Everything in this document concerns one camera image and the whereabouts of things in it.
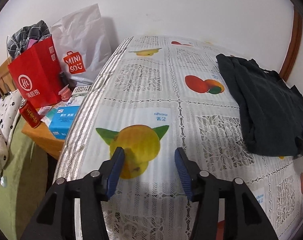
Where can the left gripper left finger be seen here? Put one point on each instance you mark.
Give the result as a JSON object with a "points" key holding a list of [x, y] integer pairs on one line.
{"points": [[54, 218]]}

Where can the brown wooden door frame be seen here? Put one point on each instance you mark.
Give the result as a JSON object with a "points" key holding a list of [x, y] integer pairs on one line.
{"points": [[294, 45]]}

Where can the grey plaid cloth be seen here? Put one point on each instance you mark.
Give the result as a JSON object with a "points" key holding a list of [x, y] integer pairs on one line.
{"points": [[26, 37]]}

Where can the red drink can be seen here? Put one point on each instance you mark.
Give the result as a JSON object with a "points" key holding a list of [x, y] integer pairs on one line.
{"points": [[29, 113]]}

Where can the wooden bedside table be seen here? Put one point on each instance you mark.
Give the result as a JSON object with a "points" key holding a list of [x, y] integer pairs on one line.
{"points": [[44, 138]]}

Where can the green bedding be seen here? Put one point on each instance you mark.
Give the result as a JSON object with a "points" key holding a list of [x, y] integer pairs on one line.
{"points": [[26, 172]]}

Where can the white black-dotted cloth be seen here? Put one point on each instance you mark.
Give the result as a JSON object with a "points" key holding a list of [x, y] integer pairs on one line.
{"points": [[9, 114]]}

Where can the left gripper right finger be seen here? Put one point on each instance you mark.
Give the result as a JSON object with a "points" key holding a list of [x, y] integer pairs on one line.
{"points": [[244, 216]]}

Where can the white Miniso plastic bag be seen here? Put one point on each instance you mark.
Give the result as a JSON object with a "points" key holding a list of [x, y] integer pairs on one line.
{"points": [[81, 44]]}

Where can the fruit print tablecloth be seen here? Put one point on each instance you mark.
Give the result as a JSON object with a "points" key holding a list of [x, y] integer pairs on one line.
{"points": [[143, 83]]}

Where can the blue tissue pack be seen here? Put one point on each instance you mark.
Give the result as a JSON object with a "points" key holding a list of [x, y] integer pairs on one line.
{"points": [[62, 121]]}

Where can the red paper bag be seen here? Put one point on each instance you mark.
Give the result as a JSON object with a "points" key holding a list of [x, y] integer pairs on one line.
{"points": [[36, 74]]}

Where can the wooden headboard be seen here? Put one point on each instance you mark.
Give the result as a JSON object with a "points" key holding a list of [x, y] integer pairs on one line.
{"points": [[6, 81]]}

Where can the black sweatshirt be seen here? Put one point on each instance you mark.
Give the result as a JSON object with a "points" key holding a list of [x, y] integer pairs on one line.
{"points": [[271, 113]]}

